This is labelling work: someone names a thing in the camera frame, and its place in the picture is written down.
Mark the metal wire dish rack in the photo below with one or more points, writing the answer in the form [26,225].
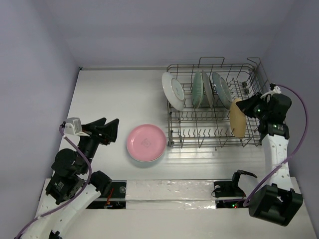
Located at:
[208,124]

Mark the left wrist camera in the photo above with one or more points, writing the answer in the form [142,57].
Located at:
[73,126]

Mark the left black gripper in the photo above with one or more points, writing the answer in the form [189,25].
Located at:
[105,133]

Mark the blue patterned plate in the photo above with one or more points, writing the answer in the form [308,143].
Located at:
[222,90]

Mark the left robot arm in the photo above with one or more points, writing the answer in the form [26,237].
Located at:
[73,185]

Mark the light blue plate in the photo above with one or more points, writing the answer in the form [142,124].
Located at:
[140,164]

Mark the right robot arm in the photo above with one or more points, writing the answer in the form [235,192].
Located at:
[273,198]

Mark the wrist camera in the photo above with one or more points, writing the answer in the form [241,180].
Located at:
[73,126]
[273,89]

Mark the white plate with floral face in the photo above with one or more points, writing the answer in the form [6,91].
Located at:
[173,91]

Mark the grey plate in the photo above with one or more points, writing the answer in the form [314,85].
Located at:
[208,89]

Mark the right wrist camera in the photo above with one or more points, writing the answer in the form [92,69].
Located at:
[273,89]

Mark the green plate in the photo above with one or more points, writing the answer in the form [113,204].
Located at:
[197,90]

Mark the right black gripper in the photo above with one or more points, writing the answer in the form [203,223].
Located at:
[254,107]

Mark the yellow plate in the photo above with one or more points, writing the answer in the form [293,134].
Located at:
[237,120]

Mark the pink plate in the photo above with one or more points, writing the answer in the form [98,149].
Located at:
[146,137]

